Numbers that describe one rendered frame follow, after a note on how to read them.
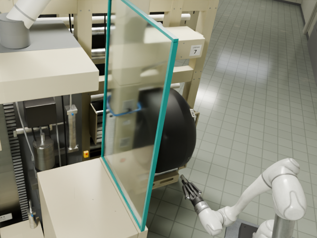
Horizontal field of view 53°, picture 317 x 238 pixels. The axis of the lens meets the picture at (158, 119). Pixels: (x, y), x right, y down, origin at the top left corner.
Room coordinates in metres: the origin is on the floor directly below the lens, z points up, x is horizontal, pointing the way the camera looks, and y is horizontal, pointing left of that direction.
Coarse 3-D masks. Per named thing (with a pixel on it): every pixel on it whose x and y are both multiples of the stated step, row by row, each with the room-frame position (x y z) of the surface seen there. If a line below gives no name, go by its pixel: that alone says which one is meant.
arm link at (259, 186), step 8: (256, 184) 1.27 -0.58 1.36; (264, 184) 1.24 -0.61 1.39; (248, 192) 1.27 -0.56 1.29; (256, 192) 1.25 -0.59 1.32; (264, 192) 1.25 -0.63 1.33; (240, 200) 1.31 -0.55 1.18; (248, 200) 1.27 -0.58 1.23; (224, 208) 1.38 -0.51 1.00; (232, 208) 1.36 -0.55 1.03; (240, 208) 1.32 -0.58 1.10; (224, 216) 1.33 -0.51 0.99; (232, 216) 1.33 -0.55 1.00; (224, 224) 1.30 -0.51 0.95; (232, 224) 1.34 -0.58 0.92
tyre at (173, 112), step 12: (180, 96) 1.86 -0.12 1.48; (168, 108) 1.72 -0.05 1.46; (180, 108) 1.75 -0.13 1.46; (168, 120) 1.64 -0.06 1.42; (180, 120) 1.68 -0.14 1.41; (192, 120) 1.73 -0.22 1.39; (168, 132) 1.59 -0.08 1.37; (180, 132) 1.63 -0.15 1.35; (192, 132) 1.68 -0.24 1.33; (168, 144) 1.56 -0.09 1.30; (180, 144) 1.60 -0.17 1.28; (192, 144) 1.65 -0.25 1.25; (168, 156) 1.55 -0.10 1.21; (180, 156) 1.60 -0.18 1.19; (156, 168) 1.56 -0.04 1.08; (168, 168) 1.58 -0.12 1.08
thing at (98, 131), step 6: (96, 102) 2.04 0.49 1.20; (102, 102) 2.07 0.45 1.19; (90, 108) 2.01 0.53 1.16; (96, 108) 2.04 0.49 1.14; (102, 108) 2.07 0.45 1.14; (90, 114) 2.01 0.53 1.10; (96, 114) 1.90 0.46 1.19; (102, 114) 2.07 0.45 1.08; (90, 120) 2.00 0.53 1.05; (96, 120) 1.90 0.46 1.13; (102, 120) 1.94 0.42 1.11; (90, 126) 2.00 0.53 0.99; (96, 126) 1.90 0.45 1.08; (90, 132) 2.00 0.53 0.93; (96, 132) 1.90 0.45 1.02; (96, 138) 1.90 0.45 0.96
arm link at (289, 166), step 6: (276, 162) 1.30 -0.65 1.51; (282, 162) 1.27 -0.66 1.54; (288, 162) 1.26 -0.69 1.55; (294, 162) 1.26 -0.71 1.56; (270, 168) 1.28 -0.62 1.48; (276, 168) 1.25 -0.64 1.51; (282, 168) 1.24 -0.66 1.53; (288, 168) 1.24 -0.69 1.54; (294, 168) 1.23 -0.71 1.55; (264, 174) 1.28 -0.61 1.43; (270, 174) 1.24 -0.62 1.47; (276, 174) 1.21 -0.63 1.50; (282, 174) 1.20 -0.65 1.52; (294, 174) 1.21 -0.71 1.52; (270, 180) 1.22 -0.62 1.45; (270, 186) 1.23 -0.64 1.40
